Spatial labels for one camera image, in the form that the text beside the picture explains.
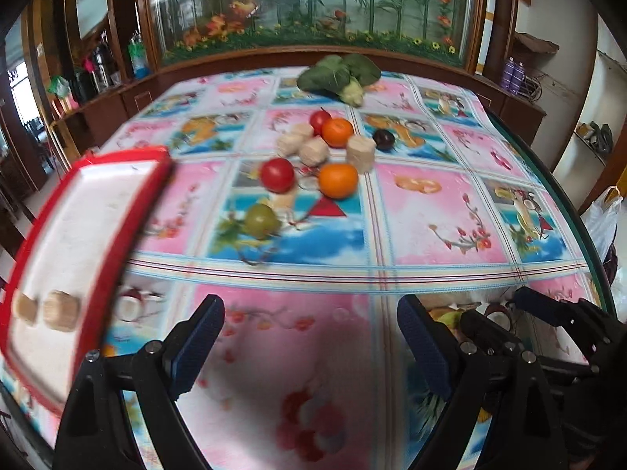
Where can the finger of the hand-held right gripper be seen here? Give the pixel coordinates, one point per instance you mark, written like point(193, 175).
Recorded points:
point(543, 306)
point(490, 328)

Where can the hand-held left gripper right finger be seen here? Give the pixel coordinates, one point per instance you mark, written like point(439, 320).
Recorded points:
point(423, 347)

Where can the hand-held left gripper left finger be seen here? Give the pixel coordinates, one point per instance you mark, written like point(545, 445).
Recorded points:
point(196, 347)

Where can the red and white tray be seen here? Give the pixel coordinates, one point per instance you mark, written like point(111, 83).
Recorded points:
point(73, 235)

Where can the white plastic bag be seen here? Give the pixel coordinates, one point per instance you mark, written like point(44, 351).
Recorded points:
point(600, 220)

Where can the printed pink tablecloth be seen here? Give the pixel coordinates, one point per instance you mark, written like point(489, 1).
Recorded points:
point(426, 215)

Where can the beige cylinder cake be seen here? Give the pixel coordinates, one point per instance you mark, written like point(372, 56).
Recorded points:
point(300, 133)
point(361, 154)
point(59, 309)
point(313, 152)
point(25, 308)
point(289, 147)

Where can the green round fruit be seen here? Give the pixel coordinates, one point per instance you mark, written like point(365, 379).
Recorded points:
point(262, 221)

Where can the pair of shoes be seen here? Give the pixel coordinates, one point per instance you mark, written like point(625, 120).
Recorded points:
point(595, 134)

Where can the orange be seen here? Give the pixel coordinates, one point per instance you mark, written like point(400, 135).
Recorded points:
point(338, 180)
point(338, 132)

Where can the large red tomato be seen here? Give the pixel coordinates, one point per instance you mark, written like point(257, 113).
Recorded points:
point(277, 175)

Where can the dark purple plum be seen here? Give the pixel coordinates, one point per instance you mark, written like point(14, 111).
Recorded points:
point(383, 139)

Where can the purple bottle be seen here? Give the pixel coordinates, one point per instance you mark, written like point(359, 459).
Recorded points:
point(520, 76)
point(511, 73)

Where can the red apple back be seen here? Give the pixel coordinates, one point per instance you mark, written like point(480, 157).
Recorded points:
point(318, 120)

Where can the brown wooden counter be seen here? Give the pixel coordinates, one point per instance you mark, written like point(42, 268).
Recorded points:
point(105, 107)

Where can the green leafy vegetable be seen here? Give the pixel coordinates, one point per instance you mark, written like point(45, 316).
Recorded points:
point(338, 73)

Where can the green and blue bottle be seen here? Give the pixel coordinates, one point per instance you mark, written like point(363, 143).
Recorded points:
point(138, 58)

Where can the green plastic bag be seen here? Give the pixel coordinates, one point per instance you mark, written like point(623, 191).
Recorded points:
point(59, 85)

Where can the dark thermos flask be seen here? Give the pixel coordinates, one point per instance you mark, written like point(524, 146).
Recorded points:
point(100, 66)

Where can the fish tank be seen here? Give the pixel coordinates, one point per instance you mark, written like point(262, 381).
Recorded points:
point(313, 5)

